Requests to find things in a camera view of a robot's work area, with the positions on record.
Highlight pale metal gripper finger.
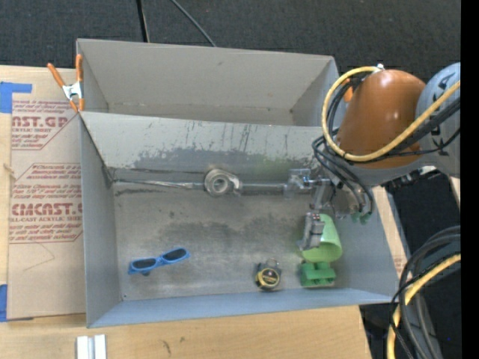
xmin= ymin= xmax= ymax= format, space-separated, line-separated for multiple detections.
xmin=282 ymin=168 xmax=312 ymax=200
xmin=296 ymin=211 xmax=326 ymax=252

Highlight light green plastic cup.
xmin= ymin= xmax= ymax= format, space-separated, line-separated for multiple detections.
xmin=300 ymin=213 xmax=344 ymax=264

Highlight green toy block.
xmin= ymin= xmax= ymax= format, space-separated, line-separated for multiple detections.
xmin=297 ymin=260 xmax=337 ymax=288

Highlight black and yellow tape measure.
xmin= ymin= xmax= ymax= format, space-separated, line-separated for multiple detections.
xmin=254 ymin=258 xmax=283 ymax=292

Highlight grey tape roll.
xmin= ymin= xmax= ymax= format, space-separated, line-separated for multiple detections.
xmin=204 ymin=168 xmax=242 ymax=198

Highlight grey metal bin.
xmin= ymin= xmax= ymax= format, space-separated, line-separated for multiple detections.
xmin=76 ymin=38 xmax=400 ymax=329

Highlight blue sunglasses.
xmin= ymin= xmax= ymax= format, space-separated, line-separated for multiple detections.
xmin=127 ymin=247 xmax=191 ymax=277

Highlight brown cardboard board, red print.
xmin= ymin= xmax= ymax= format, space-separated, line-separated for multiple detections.
xmin=0 ymin=64 xmax=88 ymax=322

